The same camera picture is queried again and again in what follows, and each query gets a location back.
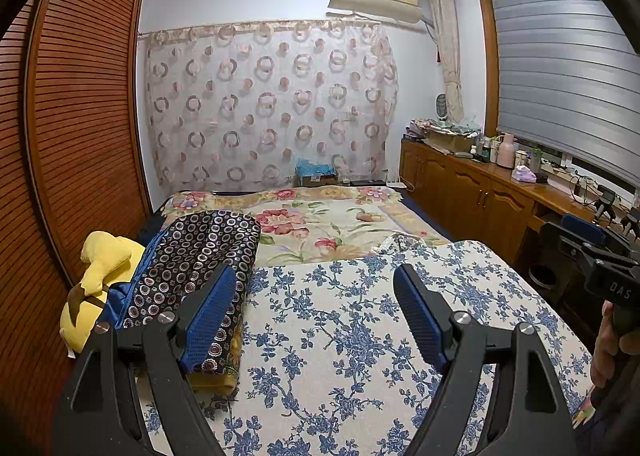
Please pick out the small white fan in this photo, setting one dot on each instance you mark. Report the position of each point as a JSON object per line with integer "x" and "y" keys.
{"x": 443, "y": 109}

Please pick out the pink thermos bottle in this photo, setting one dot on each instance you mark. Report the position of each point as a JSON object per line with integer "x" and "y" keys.
{"x": 506, "y": 151}

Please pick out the gold paisley folded cloth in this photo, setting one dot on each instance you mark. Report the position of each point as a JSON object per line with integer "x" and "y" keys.
{"x": 220, "y": 378}

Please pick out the small tripod camera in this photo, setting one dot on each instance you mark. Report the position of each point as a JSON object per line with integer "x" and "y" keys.
{"x": 605, "y": 198}

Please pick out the person's right hand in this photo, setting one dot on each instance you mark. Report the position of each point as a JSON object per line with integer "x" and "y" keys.
{"x": 605, "y": 351}

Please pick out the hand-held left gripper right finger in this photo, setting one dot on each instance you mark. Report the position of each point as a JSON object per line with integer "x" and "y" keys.
{"x": 420, "y": 316}

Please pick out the sheer circle-patterned curtain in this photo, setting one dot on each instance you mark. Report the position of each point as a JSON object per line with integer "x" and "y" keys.
{"x": 270, "y": 101}

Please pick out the wooden sideboard cabinet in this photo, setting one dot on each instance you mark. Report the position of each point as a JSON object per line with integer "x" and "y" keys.
{"x": 470, "y": 191}

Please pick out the yellow plush toy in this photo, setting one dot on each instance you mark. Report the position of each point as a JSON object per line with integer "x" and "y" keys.
{"x": 102, "y": 256}

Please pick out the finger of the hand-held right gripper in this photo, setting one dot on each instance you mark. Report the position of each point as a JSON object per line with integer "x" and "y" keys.
{"x": 580, "y": 231}

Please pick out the dark waste bin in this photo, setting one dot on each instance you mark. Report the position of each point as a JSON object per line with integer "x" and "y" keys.
{"x": 542, "y": 276}

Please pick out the cardboard box with clutter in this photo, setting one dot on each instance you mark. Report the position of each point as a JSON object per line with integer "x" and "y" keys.
{"x": 450, "y": 141}

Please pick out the small brown box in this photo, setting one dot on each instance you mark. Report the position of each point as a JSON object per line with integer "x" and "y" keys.
{"x": 319, "y": 181}

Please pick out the navy circle-patterned satin garment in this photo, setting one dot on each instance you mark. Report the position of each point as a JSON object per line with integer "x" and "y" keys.
{"x": 200, "y": 256}

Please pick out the crumpled blue cloth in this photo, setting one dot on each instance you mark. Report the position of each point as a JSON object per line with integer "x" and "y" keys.
{"x": 314, "y": 168}

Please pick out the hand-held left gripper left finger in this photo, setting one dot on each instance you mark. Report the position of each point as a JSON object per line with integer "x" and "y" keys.
{"x": 210, "y": 326}

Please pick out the red floral blanket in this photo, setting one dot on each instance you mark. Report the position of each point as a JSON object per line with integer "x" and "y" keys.
{"x": 310, "y": 226}

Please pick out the purple tissue pack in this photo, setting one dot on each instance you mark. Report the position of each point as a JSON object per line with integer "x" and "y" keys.
{"x": 523, "y": 175}

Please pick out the grey window blind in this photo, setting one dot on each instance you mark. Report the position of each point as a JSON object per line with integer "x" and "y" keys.
{"x": 565, "y": 71}

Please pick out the beige tied window curtain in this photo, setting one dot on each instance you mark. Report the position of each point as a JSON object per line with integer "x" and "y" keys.
{"x": 447, "y": 51}

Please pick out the blue floral bed sheet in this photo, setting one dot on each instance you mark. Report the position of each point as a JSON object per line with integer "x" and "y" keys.
{"x": 340, "y": 336}

